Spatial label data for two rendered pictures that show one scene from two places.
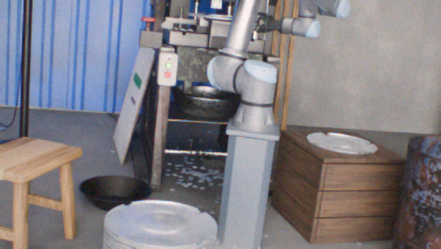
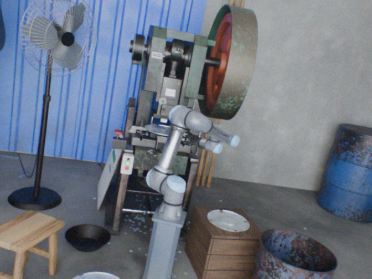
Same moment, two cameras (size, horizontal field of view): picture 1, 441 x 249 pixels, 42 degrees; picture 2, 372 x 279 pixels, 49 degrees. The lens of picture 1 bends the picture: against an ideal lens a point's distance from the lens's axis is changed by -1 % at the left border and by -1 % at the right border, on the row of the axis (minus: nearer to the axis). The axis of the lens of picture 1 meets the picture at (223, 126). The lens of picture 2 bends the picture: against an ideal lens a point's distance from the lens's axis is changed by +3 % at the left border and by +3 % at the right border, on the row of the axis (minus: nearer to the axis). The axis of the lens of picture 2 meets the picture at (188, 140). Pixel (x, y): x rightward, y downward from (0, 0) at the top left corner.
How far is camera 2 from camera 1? 0.64 m
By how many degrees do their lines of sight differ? 2
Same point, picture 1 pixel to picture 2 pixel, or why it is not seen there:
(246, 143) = (163, 226)
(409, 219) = not seen: outside the picture
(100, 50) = (96, 123)
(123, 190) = (93, 234)
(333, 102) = (244, 165)
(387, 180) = (252, 249)
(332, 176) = (217, 246)
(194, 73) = (145, 165)
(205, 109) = not seen: hidden behind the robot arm
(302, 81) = (225, 150)
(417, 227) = not seen: outside the picture
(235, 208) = (154, 263)
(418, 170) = (262, 258)
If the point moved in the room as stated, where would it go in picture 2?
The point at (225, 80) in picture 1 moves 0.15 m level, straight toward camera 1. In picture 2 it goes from (155, 186) to (151, 196)
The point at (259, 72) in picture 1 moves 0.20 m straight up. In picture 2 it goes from (174, 186) to (180, 153)
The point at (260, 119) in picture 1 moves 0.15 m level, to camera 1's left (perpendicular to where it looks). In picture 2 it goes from (172, 213) to (147, 207)
